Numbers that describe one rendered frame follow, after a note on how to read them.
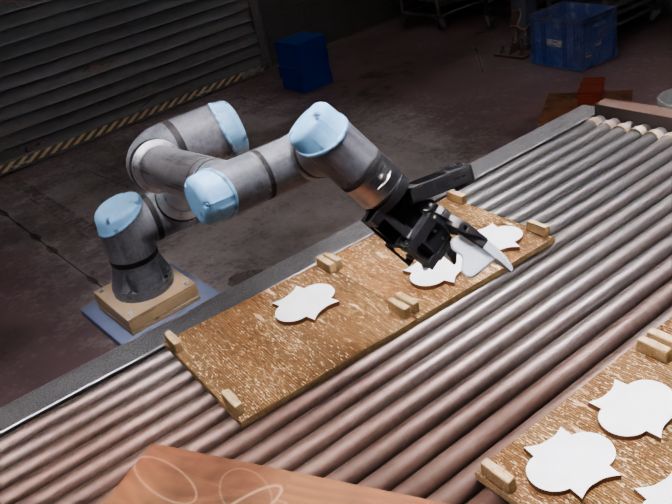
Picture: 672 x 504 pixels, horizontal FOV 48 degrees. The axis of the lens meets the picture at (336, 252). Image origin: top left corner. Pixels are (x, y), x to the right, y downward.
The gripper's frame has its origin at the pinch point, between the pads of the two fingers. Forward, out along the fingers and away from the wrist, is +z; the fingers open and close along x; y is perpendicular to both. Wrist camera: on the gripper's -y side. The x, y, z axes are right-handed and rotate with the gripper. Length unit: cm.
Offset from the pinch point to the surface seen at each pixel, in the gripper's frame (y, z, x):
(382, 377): 19.8, 12.6, -29.4
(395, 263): -5, 14, -56
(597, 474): 16.5, 27.4, 12.1
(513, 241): -24, 29, -44
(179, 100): -117, -8, -549
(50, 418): 63, -26, -60
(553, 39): -284, 154, -351
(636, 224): -44, 48, -35
